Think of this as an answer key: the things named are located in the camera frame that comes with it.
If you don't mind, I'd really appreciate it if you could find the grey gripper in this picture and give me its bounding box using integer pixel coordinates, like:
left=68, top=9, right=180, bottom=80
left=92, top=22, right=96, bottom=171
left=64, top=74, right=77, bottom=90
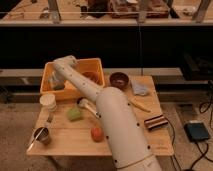
left=49, top=71, right=65, bottom=90

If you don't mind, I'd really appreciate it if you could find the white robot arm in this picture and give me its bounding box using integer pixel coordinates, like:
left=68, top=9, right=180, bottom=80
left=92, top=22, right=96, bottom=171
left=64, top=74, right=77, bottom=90
left=52, top=56, right=162, bottom=171

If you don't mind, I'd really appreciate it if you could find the yellow plastic tray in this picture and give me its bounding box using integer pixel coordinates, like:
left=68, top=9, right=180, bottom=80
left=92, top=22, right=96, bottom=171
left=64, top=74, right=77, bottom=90
left=40, top=58, right=105, bottom=100

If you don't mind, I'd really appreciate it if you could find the green sponge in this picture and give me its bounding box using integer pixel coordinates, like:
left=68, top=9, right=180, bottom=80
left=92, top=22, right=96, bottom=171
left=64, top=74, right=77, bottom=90
left=66, top=107, right=82, bottom=121

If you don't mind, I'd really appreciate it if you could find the white paper cup stack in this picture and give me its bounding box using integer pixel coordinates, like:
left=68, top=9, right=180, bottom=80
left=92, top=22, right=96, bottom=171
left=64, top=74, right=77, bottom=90
left=39, top=93, right=57, bottom=111

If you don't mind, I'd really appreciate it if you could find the white dish brush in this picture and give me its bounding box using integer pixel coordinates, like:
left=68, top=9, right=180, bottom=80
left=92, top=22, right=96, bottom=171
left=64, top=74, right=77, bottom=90
left=77, top=98, right=98, bottom=118

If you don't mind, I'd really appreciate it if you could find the metal fork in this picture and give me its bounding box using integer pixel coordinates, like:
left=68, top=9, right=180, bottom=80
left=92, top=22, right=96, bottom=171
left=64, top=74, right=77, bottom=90
left=45, top=114, right=54, bottom=127

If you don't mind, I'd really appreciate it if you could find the wooden folding table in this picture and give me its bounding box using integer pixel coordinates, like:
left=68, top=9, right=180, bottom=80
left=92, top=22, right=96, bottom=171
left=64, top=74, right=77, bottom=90
left=26, top=76, right=174, bottom=156

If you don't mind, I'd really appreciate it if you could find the metal cup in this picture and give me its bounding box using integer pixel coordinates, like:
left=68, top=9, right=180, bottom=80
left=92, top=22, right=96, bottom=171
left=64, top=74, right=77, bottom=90
left=34, top=127, right=51, bottom=145

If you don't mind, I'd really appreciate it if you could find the dark brown bowl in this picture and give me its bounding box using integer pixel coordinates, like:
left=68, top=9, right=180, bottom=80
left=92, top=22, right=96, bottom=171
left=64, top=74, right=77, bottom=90
left=109, top=72, right=129, bottom=90

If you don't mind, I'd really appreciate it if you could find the red tomato toy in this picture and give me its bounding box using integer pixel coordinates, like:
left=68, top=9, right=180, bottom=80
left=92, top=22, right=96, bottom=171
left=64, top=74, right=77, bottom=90
left=91, top=127, right=104, bottom=142

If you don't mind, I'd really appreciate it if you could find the crumpled blue-grey cloth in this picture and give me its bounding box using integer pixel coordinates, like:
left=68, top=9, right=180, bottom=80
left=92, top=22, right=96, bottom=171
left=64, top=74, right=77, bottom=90
left=131, top=80, right=149, bottom=96

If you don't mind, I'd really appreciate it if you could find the yellow banana toy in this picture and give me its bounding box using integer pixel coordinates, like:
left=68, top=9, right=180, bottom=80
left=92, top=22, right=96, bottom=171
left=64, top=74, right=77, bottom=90
left=130, top=99, right=151, bottom=113

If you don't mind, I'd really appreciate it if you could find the striped brown cloth block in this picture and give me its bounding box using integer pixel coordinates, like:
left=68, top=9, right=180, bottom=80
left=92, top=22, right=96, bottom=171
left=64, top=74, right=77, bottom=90
left=144, top=115, right=168, bottom=131

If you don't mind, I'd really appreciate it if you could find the black foot pedal box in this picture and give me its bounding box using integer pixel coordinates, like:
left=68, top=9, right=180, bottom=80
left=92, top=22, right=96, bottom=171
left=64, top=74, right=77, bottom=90
left=184, top=123, right=210, bottom=142

